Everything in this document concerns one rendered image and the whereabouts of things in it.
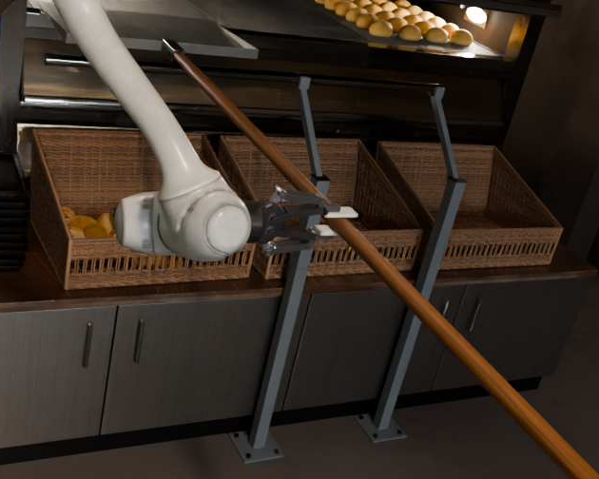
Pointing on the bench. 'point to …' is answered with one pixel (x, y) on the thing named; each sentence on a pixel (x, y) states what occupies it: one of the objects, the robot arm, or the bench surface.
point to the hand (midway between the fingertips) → (336, 220)
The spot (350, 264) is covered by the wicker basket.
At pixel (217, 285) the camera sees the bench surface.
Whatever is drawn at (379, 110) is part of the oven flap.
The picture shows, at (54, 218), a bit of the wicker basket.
